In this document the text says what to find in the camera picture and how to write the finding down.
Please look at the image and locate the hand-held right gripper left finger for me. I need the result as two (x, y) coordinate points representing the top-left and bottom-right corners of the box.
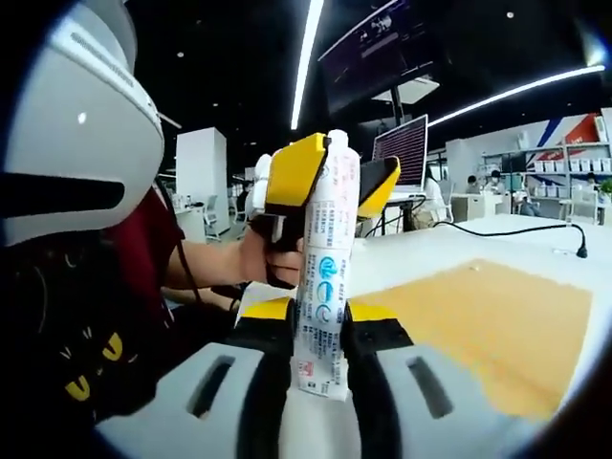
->
(95, 280), (295, 459)

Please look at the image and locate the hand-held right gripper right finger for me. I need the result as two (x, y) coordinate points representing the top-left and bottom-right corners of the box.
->
(343, 300), (537, 459)

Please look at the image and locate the small yellow wooden board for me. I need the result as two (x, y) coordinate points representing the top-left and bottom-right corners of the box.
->
(351, 257), (595, 423)

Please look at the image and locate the white toothpaste tube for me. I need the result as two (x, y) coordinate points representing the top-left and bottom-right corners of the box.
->
(290, 142), (361, 404)

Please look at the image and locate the person's left hand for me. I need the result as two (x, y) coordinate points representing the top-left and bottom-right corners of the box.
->
(237, 232), (307, 291)

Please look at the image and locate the white office desk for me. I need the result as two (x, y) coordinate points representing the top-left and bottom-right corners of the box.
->
(382, 189), (431, 235)

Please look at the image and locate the desktop monitor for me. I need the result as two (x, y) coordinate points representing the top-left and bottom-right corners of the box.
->
(371, 113), (429, 192)

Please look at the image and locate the grey office chair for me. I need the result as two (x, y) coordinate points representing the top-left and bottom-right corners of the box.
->
(203, 193), (225, 241)

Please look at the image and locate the white pillar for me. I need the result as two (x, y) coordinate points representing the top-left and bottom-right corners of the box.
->
(175, 126), (229, 245)

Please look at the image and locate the ceiling air conditioner unit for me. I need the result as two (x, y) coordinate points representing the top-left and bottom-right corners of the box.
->
(370, 76), (441, 104)

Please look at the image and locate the long ceiling light strip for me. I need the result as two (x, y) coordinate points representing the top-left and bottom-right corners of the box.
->
(289, 0), (326, 131)
(426, 64), (607, 129)

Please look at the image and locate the hanging dark monitor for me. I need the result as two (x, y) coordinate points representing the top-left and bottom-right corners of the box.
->
(317, 0), (450, 117)

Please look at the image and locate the operator in maroon shirt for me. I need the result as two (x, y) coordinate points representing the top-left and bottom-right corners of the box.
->
(0, 184), (240, 426)

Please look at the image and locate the black cable with plug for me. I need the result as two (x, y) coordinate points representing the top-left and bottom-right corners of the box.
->
(432, 219), (589, 260)

